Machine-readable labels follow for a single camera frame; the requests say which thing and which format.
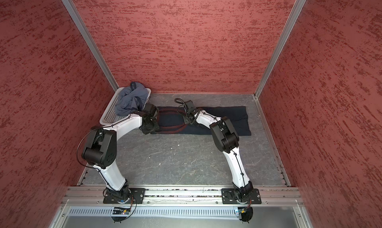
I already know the navy tank top red trim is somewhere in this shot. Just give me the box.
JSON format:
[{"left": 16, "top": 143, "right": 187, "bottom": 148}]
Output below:
[{"left": 153, "top": 106, "right": 251, "bottom": 136}]

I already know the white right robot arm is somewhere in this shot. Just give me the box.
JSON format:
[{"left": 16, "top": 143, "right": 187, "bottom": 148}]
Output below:
[{"left": 186, "top": 109, "right": 254, "bottom": 204}]

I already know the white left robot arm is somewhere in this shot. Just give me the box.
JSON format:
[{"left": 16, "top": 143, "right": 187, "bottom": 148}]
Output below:
[{"left": 81, "top": 112, "right": 159, "bottom": 204}]

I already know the grey-blue tank top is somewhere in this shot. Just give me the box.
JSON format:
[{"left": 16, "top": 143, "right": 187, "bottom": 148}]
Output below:
[{"left": 114, "top": 82, "right": 149, "bottom": 116}]

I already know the white plastic laundry basket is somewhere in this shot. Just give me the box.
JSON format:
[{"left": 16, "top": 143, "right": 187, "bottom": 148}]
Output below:
[{"left": 99, "top": 87, "right": 151, "bottom": 127}]

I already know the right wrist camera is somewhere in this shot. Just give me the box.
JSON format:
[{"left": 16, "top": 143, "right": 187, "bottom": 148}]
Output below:
[{"left": 184, "top": 100, "right": 196, "bottom": 113}]

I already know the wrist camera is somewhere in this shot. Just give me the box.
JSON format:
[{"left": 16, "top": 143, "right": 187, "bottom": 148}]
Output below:
[
  {"left": 142, "top": 103, "right": 159, "bottom": 117},
  {"left": 184, "top": 100, "right": 196, "bottom": 113}
]

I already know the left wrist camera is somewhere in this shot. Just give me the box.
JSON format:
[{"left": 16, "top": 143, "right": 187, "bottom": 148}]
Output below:
[{"left": 142, "top": 103, "right": 159, "bottom": 117}]

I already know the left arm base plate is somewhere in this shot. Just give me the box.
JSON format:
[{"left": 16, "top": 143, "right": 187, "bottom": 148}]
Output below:
[{"left": 103, "top": 188, "right": 146, "bottom": 205}]

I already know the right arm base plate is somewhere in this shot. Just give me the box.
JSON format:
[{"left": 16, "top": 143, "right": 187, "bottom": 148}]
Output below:
[{"left": 221, "top": 188, "right": 262, "bottom": 205}]

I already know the left circuit board with wires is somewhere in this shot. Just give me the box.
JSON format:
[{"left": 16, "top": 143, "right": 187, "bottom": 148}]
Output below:
[{"left": 111, "top": 207, "right": 131, "bottom": 223}]

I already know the circuit board with wires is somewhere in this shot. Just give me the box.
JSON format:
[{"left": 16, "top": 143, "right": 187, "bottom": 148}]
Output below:
[
  {"left": 111, "top": 207, "right": 131, "bottom": 223},
  {"left": 236, "top": 207, "right": 253, "bottom": 223}
]

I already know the slotted white cable duct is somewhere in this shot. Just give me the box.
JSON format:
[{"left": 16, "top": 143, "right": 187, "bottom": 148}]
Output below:
[{"left": 67, "top": 206, "right": 238, "bottom": 219}]

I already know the aluminium front rail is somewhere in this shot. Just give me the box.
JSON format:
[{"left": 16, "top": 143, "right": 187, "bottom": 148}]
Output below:
[{"left": 61, "top": 185, "right": 305, "bottom": 207}]

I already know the right circuit board with wires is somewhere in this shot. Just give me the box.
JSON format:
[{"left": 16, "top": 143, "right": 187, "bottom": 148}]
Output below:
[{"left": 236, "top": 207, "right": 253, "bottom": 223}]

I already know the aluminium corner post left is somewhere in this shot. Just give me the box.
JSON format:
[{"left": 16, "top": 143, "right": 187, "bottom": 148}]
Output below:
[{"left": 61, "top": 0, "right": 119, "bottom": 91}]

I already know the aluminium corner post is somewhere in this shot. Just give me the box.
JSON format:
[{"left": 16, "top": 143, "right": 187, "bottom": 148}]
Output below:
[
  {"left": 254, "top": 0, "right": 306, "bottom": 100},
  {"left": 61, "top": 0, "right": 119, "bottom": 91}
]

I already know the aluminium corner post right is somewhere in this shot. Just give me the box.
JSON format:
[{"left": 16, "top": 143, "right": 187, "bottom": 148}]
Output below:
[{"left": 254, "top": 0, "right": 306, "bottom": 100}]

